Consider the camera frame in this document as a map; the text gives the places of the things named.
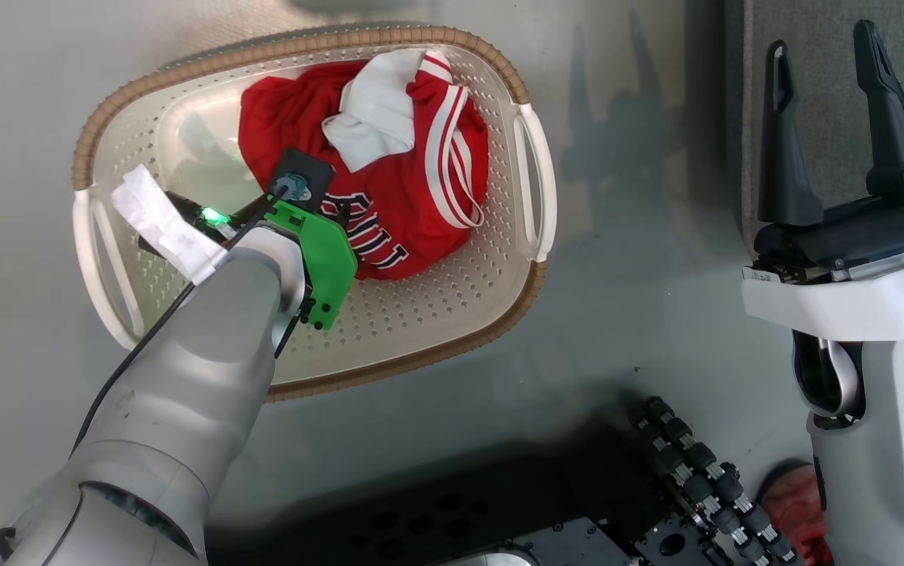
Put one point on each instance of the right grey white robot arm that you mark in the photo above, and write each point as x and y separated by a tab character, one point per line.
888	456

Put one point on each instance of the red object beside base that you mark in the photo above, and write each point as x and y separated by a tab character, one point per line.
796	511

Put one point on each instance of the grey fabric sofa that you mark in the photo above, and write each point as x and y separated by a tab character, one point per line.
829	86

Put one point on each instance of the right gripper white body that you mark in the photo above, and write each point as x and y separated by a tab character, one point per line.
845	271

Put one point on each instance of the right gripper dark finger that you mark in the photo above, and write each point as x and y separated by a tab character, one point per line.
786	149
891	118

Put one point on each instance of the red and white jersey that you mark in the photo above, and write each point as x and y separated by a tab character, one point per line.
413	204

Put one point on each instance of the beige perforated laundry basket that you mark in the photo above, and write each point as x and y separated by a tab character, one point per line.
413	314

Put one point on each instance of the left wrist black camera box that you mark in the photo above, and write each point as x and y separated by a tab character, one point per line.
304	167

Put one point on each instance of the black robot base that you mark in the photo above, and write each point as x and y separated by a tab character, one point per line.
452	511

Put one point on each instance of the black roller mecanum wheel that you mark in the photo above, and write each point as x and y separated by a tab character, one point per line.
703	479

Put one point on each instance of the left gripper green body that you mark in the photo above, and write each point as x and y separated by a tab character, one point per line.
325	255

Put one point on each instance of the left grey white robot arm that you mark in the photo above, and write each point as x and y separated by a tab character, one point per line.
177	409

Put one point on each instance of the white paper tape label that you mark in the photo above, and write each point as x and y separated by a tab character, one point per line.
163	224

